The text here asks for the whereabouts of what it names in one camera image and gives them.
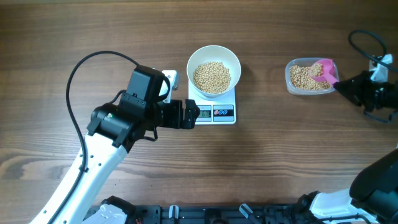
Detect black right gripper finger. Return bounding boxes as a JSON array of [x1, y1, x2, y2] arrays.
[[333, 70, 374, 93], [333, 83, 364, 106]]

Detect pink plastic measuring scoop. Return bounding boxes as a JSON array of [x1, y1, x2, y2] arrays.
[[308, 58, 338, 86]]

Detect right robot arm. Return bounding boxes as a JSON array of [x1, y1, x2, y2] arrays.
[[294, 71, 397, 223]]

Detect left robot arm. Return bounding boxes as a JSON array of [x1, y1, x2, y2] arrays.
[[33, 65, 200, 223]]

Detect white digital kitchen scale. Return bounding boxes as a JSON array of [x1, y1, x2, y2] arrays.
[[188, 82, 237, 125]]

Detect soybeans in white bowl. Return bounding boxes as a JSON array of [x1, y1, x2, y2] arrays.
[[193, 62, 231, 94]]

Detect white round bowl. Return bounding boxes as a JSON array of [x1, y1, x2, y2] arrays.
[[187, 45, 242, 98]]

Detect clear plastic container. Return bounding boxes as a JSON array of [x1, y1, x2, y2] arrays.
[[285, 57, 335, 95]]

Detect yellow soybeans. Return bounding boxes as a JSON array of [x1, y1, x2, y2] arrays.
[[289, 63, 331, 90]]

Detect left black cable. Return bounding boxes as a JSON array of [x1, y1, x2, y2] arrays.
[[65, 50, 141, 224]]

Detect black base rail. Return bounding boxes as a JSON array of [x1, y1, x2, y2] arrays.
[[83, 204, 294, 224]]

